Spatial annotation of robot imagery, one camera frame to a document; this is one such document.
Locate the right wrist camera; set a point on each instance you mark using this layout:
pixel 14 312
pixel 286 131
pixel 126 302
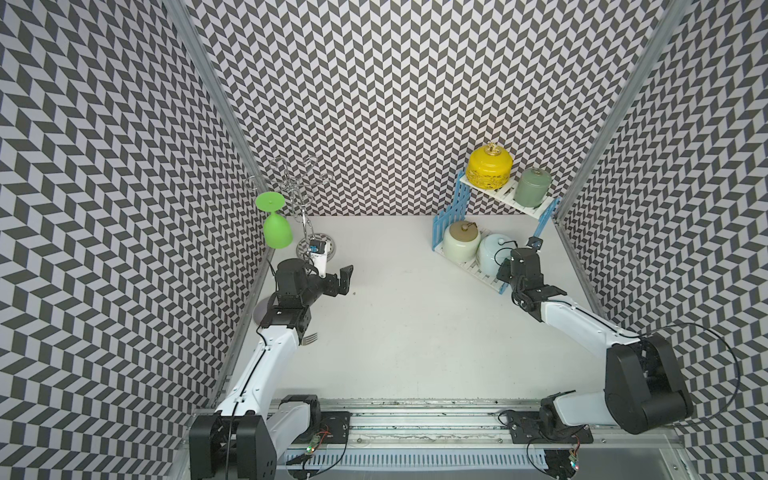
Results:
pixel 535 243

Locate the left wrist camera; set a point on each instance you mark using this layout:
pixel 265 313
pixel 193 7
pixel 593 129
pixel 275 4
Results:
pixel 318 255

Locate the aluminium left corner post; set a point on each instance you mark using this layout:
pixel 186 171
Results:
pixel 179 15

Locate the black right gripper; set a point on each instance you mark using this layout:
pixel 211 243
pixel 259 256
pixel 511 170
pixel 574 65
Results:
pixel 502 271

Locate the aluminium corner post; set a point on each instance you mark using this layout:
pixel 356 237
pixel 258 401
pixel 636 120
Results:
pixel 179 15
pixel 659 39

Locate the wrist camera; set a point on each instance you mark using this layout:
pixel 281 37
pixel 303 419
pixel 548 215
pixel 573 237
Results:
pixel 318 255
pixel 535 243

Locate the cream canister with tan lid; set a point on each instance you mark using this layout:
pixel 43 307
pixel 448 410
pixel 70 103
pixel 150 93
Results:
pixel 461 241

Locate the green plastic wine glass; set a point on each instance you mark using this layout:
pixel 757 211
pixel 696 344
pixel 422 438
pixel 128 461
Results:
pixel 276 228

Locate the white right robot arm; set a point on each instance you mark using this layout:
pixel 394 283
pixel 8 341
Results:
pixel 643 386

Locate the yellow ceramic canister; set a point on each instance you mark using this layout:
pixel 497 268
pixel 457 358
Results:
pixel 489 167

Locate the pale blue ceramic canister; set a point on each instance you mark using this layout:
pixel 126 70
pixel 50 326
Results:
pixel 489 253

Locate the chrome wire glass rack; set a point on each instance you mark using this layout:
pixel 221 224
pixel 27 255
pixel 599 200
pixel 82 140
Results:
pixel 294 188

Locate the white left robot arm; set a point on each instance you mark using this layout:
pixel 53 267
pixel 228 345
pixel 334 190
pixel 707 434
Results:
pixel 240 439

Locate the blue white wooden shelf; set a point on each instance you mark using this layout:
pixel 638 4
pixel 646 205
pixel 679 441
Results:
pixel 456 211

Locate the silver metal fork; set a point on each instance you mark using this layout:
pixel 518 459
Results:
pixel 309 339

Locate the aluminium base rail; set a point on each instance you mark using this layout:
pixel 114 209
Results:
pixel 453 438

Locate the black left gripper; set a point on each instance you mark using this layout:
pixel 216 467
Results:
pixel 332 288

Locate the lilac ceramic bowl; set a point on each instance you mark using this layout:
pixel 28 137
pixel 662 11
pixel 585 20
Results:
pixel 261 313

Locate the aluminium right corner post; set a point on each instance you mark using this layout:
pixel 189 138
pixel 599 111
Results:
pixel 659 39

